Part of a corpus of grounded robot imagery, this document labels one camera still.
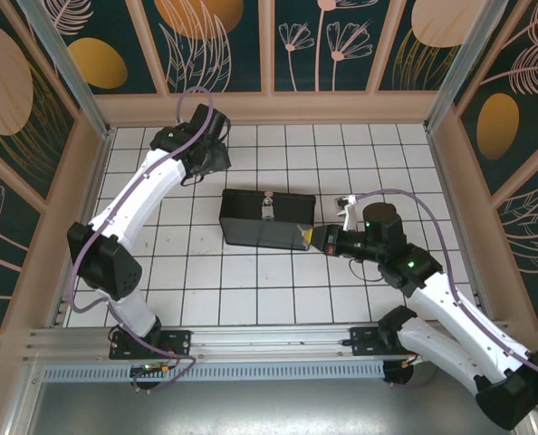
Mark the small metal key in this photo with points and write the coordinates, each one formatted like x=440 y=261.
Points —
x=302 y=231

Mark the silver padlock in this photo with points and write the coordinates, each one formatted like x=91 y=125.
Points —
x=267 y=210

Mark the black box starry night lid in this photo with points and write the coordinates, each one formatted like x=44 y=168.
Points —
x=251 y=235

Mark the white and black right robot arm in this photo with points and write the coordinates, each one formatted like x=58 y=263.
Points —
x=454 y=317

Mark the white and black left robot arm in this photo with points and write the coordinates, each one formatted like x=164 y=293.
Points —
x=128 y=199

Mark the feather and orange oval panel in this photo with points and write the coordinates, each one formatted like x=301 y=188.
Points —
x=497 y=127

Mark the beige circle gold lines panel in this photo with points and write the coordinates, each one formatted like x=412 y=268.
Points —
x=33 y=113
x=414 y=59

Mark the grey sheet metal panel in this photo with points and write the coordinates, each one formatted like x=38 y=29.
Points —
x=269 y=408

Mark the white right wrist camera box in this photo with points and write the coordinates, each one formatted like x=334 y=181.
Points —
x=351 y=213

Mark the orange circle leaf wall panel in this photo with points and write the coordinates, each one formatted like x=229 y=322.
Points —
x=196 y=54

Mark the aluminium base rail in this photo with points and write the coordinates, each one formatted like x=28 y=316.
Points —
x=269 y=344

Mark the orange oval wall panel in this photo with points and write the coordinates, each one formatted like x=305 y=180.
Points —
x=98 y=63

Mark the pink flowers wall panel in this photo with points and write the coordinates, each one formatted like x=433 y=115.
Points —
x=323 y=68

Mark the aluminium corner post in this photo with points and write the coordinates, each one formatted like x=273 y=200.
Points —
x=70 y=77
x=454 y=77

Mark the white feather wall panel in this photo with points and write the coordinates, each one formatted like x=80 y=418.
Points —
x=536 y=235

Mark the single flower wall panel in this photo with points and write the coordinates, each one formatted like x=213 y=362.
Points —
x=2 y=254

